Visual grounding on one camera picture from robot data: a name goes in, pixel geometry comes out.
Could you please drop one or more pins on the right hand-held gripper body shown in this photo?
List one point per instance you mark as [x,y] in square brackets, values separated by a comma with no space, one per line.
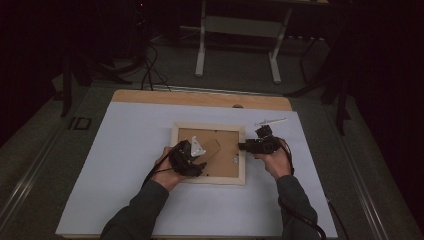
[265,146]

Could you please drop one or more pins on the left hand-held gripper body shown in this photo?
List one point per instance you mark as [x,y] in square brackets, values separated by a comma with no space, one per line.
[181,158]

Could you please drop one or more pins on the wooden photo frame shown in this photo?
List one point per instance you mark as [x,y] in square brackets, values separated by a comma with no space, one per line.
[228,156]

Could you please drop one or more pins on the person's right hand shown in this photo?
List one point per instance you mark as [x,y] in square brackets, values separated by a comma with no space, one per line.
[278,165]

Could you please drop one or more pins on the person's left hand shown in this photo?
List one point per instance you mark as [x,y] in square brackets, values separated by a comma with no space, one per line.
[165,175]

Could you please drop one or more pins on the white table sheet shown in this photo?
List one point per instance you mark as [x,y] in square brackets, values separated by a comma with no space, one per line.
[120,166]

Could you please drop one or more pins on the black metal stand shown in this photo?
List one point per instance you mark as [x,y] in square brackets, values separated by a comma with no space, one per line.
[341,100]
[66,90]

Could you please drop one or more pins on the metal floor rail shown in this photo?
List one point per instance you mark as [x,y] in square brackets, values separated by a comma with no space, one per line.
[30,175]
[361,186]

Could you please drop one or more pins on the white desk frame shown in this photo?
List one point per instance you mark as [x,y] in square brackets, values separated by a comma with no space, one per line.
[240,26]

